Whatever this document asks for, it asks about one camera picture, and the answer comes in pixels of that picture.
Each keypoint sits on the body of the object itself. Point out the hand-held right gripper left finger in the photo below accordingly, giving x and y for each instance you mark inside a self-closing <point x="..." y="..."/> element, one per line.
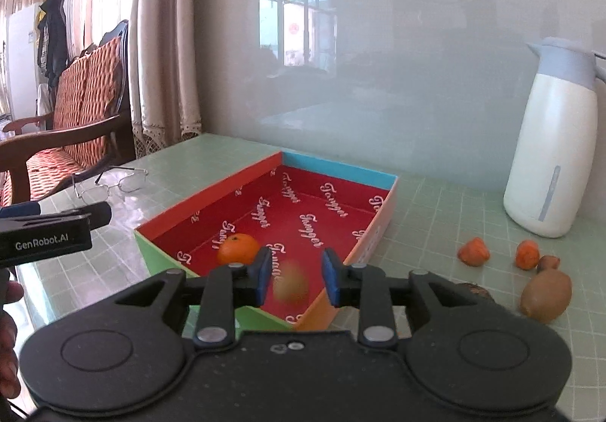
<point x="263" y="277"/>

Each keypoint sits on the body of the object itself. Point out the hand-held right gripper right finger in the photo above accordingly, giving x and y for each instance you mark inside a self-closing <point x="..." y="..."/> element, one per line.
<point x="331" y="281"/>

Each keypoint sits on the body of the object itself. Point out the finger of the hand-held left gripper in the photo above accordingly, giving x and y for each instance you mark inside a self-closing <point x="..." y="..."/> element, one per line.
<point x="100" y="215"/>

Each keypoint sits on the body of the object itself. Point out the brown kiwi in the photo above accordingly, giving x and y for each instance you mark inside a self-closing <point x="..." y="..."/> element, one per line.
<point x="545" y="295"/>
<point x="291" y="284"/>

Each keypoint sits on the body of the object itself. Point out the orange mandarin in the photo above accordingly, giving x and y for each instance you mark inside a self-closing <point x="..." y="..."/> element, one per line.
<point x="238" y="247"/>

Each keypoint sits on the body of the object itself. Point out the colourful cardboard box red inside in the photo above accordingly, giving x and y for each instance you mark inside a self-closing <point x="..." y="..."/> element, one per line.
<point x="307" y="223"/>

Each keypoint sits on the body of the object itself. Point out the person's left hand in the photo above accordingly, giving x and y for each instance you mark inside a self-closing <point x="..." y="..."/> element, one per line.
<point x="9" y="346"/>

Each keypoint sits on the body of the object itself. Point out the dark wooden sofa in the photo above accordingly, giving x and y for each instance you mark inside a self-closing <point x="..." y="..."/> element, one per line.
<point x="71" y="131"/>

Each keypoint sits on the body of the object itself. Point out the orange quilted sofa cushion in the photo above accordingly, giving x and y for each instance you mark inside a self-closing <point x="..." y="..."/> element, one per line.
<point x="87" y="95"/>

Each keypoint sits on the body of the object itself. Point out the dark brown round object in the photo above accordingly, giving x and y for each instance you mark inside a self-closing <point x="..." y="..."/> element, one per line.
<point x="476" y="292"/>

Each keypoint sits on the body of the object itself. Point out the white refrigerator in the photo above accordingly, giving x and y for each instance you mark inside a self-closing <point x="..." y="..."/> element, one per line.
<point x="21" y="67"/>

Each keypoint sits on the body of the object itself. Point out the dark hanging clothes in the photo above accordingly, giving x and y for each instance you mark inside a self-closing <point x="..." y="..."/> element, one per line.
<point x="51" y="33"/>

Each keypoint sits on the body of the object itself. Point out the beige lace curtain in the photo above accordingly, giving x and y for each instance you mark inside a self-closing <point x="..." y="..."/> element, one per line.
<point x="165" y="38"/>

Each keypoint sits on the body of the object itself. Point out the small brown chunk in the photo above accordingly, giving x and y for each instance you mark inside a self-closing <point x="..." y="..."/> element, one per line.
<point x="549" y="263"/>

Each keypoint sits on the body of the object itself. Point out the white thermos jug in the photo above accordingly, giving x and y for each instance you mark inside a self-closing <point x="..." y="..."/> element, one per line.
<point x="549" y="157"/>

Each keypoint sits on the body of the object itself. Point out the metal frame eyeglasses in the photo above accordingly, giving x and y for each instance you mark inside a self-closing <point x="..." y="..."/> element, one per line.
<point x="124" y="183"/>

